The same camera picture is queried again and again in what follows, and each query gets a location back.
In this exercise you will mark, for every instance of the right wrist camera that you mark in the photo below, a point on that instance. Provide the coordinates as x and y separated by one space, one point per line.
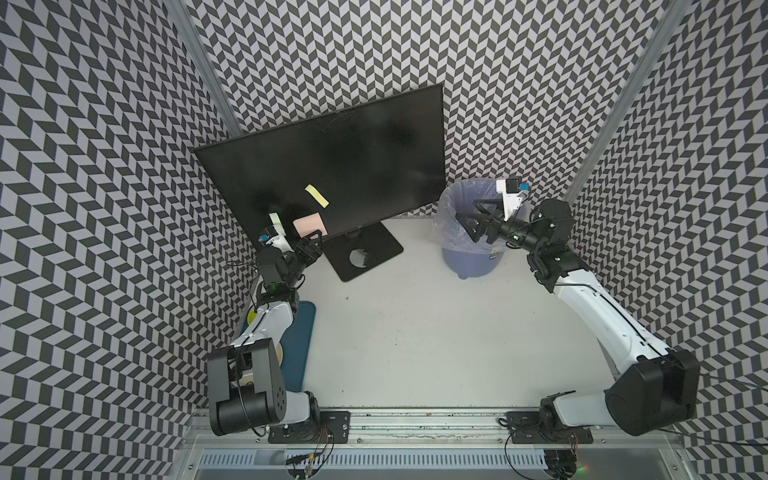
514 193

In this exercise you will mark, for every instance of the clear plastic bin liner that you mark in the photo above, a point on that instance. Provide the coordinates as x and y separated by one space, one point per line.
459 197

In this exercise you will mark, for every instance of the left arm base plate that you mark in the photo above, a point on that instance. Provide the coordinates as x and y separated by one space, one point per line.
332 426

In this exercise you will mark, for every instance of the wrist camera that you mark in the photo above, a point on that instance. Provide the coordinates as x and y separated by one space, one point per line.
514 193
275 236

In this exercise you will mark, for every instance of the aluminium front rail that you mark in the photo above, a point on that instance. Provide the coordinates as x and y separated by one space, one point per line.
428 427

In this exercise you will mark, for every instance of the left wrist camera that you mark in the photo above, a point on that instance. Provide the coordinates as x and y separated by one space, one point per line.
275 236

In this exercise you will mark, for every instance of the dark teal mat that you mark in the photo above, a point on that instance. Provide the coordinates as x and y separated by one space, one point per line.
295 344

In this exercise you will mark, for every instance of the yellow sticky strip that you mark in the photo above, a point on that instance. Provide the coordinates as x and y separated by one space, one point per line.
317 196

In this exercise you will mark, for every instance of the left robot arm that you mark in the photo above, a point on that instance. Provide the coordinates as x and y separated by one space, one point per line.
246 388

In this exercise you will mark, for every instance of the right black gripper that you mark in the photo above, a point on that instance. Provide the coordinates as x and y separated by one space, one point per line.
482 221

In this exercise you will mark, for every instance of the black computer monitor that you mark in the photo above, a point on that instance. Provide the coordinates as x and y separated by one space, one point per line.
372 161

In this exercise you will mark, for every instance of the blue trash bin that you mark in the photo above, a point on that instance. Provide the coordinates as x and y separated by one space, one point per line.
476 265

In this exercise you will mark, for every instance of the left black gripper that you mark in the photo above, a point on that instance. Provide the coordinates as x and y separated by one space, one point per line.
314 250

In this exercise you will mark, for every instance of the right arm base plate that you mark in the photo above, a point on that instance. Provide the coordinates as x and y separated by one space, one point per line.
541 428

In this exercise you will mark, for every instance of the black monitor stand base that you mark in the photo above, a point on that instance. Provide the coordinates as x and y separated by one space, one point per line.
359 251

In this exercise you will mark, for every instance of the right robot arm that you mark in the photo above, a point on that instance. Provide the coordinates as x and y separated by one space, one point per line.
656 387

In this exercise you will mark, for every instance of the large pink sticky note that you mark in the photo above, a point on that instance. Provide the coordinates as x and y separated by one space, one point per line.
307 225

